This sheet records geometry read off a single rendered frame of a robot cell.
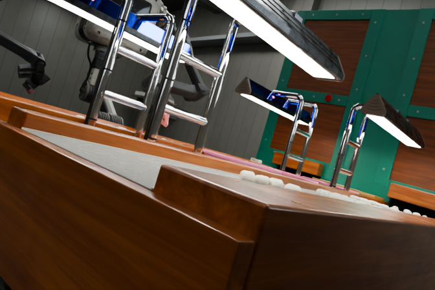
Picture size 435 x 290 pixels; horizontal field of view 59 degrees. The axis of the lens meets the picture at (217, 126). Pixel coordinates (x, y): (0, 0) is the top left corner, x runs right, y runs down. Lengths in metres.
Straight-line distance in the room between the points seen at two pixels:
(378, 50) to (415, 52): 0.20
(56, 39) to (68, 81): 0.75
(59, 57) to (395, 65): 5.96
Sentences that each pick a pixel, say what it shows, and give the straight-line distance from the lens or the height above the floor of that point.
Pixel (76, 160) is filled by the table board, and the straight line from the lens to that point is 0.42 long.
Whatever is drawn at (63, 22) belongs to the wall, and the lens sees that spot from 7.34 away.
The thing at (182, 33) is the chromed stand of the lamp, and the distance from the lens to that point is 0.83.
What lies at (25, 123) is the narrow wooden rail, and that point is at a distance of 0.61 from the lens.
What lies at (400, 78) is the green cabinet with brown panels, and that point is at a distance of 2.25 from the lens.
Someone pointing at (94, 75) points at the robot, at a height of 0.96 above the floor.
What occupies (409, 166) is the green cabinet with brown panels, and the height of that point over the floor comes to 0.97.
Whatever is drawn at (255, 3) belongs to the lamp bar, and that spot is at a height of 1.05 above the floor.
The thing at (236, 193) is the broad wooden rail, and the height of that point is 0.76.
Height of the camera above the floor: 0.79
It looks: 3 degrees up
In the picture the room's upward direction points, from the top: 16 degrees clockwise
